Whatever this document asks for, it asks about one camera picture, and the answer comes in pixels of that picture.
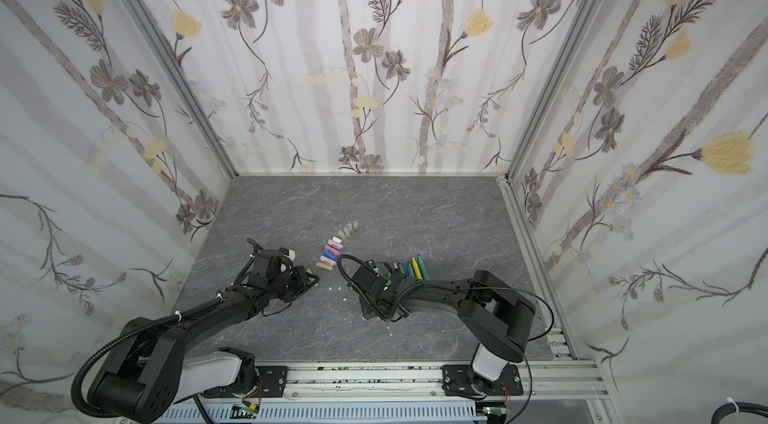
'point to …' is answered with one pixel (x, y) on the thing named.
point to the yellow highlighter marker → (416, 269)
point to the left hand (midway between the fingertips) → (315, 270)
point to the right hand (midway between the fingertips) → (362, 297)
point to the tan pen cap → (324, 266)
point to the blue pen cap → (330, 254)
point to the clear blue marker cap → (346, 231)
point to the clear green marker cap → (356, 225)
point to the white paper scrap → (330, 288)
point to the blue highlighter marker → (410, 270)
